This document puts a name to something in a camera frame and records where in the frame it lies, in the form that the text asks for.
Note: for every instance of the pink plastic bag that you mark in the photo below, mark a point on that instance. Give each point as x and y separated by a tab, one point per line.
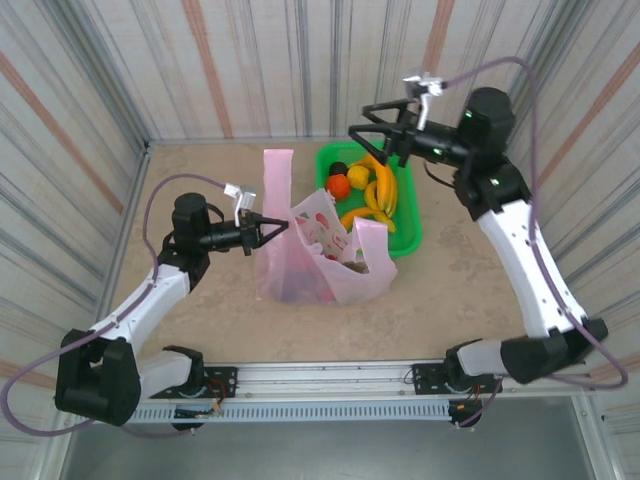
277	175

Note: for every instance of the orange yellow fake banana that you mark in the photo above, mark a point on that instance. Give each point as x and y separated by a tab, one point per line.
385	185

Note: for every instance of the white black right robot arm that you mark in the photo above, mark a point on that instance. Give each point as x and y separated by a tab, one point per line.
525	260

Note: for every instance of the black fake plum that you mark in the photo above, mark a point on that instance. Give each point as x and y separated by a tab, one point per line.
338	168

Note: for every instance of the yellow fake lemon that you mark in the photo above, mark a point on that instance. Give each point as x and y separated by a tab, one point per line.
359	176

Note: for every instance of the orange fake tangerine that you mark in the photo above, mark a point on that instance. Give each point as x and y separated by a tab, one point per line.
338	186

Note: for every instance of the green plastic basket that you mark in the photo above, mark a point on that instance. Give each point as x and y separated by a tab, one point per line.
407	220

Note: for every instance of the grey metal panel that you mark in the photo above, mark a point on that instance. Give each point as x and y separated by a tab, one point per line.
325	450

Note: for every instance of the aluminium frame bar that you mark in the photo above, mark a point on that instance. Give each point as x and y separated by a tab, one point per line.
499	147
144	160

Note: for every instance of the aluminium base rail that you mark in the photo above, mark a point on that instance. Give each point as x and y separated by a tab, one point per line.
325	380

